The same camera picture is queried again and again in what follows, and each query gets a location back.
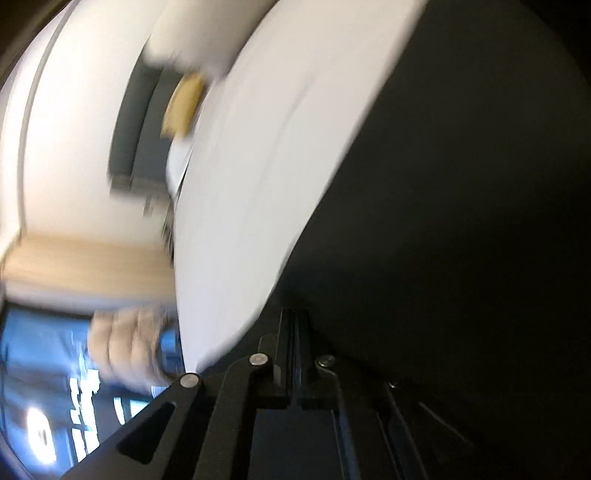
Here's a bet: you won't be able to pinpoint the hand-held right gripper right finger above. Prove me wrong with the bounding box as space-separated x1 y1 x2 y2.
297 309 468 480

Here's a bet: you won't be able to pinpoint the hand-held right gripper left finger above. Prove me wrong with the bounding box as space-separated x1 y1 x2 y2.
60 308 297 480

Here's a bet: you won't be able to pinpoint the black pants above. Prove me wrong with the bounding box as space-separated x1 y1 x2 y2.
261 0 591 480

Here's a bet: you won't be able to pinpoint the person's left hand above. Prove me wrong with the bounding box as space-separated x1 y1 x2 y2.
89 307 180 396

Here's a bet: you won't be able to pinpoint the wooden furniture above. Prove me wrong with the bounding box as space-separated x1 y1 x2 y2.
0 232 179 309

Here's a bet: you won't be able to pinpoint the grey furniture panel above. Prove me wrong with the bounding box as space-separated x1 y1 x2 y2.
107 59 182 217

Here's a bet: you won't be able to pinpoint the yellow cloth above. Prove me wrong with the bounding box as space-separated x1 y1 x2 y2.
160 73 209 138

